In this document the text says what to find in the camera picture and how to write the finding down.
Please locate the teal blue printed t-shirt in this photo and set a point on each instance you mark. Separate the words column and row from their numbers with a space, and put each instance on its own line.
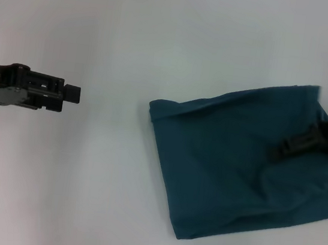
column 236, row 168

